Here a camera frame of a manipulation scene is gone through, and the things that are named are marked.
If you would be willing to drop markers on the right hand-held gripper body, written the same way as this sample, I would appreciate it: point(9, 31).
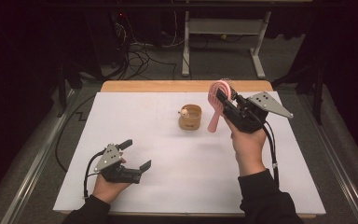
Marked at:
point(245, 116)

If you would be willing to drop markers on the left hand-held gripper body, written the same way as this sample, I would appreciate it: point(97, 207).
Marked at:
point(112, 161)

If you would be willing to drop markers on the pink hairbrush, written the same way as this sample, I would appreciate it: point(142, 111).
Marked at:
point(215, 119)

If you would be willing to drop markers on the tan bear pot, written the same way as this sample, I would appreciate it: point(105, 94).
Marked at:
point(190, 122)

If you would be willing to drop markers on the person's left hand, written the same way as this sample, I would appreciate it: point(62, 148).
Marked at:
point(107, 189)

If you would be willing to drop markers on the person's right hand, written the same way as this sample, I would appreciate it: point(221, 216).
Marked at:
point(248, 149)

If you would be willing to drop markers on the white table mat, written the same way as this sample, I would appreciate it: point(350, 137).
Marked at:
point(167, 161)

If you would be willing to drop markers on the black metal stand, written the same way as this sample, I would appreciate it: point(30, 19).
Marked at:
point(318, 93)
point(62, 90)

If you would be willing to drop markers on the black computer tower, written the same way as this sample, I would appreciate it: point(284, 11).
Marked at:
point(105, 40)

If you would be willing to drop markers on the white metal stand frame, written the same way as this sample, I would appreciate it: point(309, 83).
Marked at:
point(227, 26)

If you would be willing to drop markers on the aluminium floor rail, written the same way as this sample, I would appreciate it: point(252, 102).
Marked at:
point(335, 161)
point(34, 168)

